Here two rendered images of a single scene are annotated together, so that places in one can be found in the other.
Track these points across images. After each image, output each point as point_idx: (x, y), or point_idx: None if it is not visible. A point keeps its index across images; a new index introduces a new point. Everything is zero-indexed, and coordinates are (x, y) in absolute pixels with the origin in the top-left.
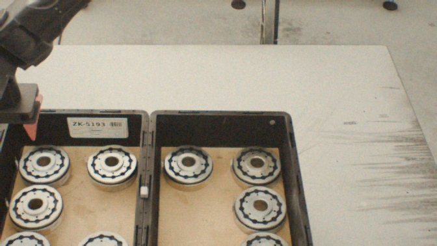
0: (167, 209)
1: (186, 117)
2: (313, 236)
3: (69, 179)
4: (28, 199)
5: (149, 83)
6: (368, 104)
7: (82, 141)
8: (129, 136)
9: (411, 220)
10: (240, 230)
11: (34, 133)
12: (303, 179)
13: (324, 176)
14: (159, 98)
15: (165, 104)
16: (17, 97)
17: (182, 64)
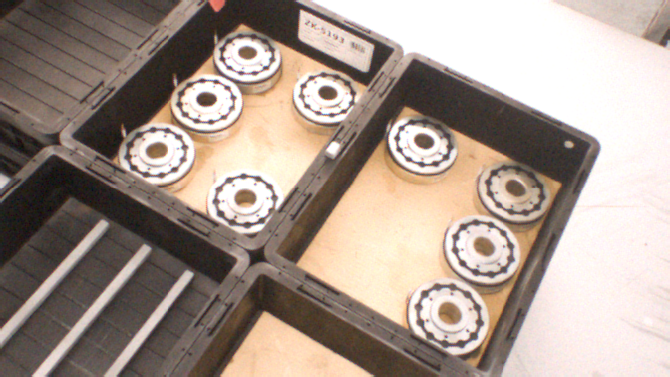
0: (362, 188)
1: (452, 81)
2: (545, 324)
3: (268, 91)
4: (201, 89)
5: (452, 21)
6: None
7: (310, 51)
8: (369, 71)
9: None
10: (439, 264)
11: (218, 1)
12: (579, 243)
13: (613, 254)
14: (452, 46)
15: (455, 57)
16: None
17: (508, 15)
